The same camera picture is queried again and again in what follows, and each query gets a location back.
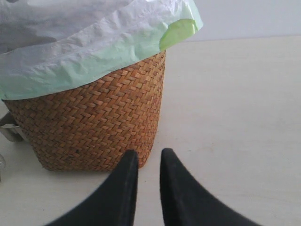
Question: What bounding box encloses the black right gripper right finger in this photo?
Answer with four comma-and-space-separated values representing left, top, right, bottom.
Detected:
160, 148, 256, 226

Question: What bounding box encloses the brown woven wicker bin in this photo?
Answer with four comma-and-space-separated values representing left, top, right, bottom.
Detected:
4, 52, 166, 171

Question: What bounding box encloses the translucent white bin liner bag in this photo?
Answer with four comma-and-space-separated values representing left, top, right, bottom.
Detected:
0, 0, 204, 100

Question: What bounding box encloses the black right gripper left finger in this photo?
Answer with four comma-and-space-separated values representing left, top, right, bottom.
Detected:
48, 150, 138, 226

